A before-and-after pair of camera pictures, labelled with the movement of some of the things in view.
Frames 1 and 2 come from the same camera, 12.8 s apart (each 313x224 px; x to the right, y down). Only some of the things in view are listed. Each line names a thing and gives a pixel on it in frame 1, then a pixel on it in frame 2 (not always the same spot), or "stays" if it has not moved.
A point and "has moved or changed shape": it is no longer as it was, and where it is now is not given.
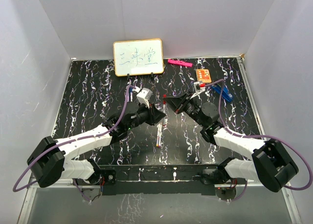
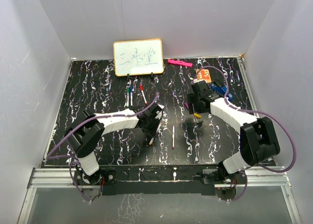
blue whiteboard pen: x=131 y=94 stays
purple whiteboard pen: x=160 y=135 → x=173 y=138
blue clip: x=226 y=94 stays
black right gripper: x=175 y=102 → x=192 y=107
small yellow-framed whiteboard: x=138 y=57 stays
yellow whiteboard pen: x=157 y=135 → x=151 y=141
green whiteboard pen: x=127 y=92 stays
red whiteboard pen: x=164 y=112 has moved or changed shape
